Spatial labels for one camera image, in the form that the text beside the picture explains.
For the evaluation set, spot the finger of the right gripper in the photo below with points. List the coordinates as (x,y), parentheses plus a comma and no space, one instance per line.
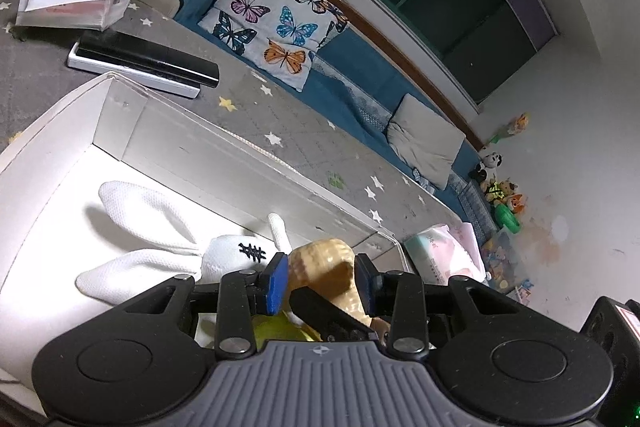
(331,323)

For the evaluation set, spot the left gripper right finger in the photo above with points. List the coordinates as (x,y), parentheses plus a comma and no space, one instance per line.
(398,299)

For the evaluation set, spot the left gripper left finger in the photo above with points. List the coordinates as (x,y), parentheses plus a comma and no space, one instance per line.
(243,294)

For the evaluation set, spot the tan knitted plush toy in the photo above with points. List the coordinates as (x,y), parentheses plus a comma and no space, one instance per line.
(327,267)

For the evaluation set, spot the white knitted bunny plush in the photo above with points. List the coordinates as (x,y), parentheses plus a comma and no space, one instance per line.
(177,245)

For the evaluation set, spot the pink green tissue pack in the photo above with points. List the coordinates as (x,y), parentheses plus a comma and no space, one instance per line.
(441,252)

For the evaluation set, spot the pile of colourful toys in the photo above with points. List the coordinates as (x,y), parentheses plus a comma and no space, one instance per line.
(507,203)

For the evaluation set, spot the panda plush toy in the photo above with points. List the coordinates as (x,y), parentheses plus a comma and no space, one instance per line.
(486,168)

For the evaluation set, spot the grey white cushion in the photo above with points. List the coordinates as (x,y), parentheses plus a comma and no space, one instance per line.
(424,140)

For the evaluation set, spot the white storage box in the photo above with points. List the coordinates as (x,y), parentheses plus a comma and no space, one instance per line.
(53,225)

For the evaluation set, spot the blue sofa bench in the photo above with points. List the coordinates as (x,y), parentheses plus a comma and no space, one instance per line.
(355,87)

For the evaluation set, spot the black and silver flat box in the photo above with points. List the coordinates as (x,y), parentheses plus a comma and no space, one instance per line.
(151,64)

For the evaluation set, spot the butterfly print pillow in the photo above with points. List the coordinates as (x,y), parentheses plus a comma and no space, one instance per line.
(280,37)

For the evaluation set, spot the flower decoration on wall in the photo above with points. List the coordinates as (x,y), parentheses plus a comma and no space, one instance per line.
(513,127)

